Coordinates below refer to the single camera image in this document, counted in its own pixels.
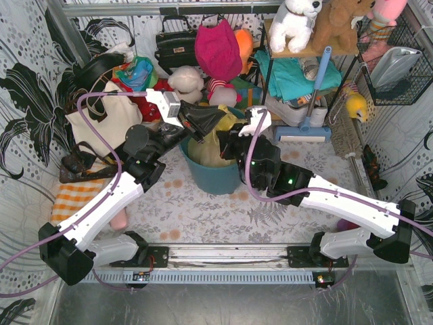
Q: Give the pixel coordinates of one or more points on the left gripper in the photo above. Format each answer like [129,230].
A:
[186,120]

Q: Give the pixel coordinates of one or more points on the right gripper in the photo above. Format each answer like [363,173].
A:
[231,144]

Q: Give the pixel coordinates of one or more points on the yellow trash bag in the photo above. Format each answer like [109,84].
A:
[208,154]

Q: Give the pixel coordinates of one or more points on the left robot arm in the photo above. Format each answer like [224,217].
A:
[138,174]

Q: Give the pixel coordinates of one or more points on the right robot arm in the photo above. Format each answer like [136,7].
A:
[382,228]

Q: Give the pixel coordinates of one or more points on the teal trash bin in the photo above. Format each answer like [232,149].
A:
[215,181]

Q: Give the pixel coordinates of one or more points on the magenta cloth bag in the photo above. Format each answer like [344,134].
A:
[217,51]

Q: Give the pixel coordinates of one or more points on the brown patterned bag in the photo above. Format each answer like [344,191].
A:
[76,167]

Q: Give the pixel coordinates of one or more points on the pink head plush doll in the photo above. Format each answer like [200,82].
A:
[222,93]

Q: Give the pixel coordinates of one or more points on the cream plush lamb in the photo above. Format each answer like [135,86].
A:
[187,83]

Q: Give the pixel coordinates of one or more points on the red clothing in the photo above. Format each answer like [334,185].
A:
[148,110]

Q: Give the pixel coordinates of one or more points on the rainbow folded cloth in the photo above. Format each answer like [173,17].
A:
[249,93]

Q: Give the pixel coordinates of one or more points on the colorful printed cloth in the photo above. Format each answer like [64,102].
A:
[137,75]

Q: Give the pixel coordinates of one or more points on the blue floor mop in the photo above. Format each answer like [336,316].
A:
[305,132]

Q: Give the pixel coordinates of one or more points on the black leather handbag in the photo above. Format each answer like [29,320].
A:
[176,49]

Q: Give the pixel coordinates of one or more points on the teal folded cloth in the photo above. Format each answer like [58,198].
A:
[287,81]

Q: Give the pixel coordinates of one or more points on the white storage box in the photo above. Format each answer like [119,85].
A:
[294,116]

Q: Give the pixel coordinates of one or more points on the orange plush toy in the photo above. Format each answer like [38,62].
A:
[245,43]

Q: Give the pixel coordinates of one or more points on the black round hat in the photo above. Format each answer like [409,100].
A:
[94,75]

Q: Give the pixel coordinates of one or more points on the pink sponge roll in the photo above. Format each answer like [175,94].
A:
[120,220]

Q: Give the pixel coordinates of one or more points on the white plush dog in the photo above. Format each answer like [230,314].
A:
[293,25]

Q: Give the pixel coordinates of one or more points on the yellow plush toy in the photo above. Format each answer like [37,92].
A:
[355,103]

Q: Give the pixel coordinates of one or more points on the black orange cloth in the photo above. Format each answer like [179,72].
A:
[370,163]

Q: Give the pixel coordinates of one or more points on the orange checkered towel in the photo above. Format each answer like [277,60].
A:
[72,197]

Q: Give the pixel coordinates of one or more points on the brown teddy bear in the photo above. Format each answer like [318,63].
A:
[338,19]

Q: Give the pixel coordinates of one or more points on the silver foil pouch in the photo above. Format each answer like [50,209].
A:
[394,65]

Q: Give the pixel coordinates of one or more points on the pink plush toy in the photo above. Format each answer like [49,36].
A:
[383,19]

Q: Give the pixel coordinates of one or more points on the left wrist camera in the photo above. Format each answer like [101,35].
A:
[168,105]

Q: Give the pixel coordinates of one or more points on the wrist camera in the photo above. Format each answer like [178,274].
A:
[259,120]
[168,105]

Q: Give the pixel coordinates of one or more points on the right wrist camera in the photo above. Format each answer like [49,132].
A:
[259,120]

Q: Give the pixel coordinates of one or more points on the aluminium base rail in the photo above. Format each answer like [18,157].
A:
[223,255]

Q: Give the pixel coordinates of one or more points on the black wire basket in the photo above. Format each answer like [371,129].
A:
[410,88]

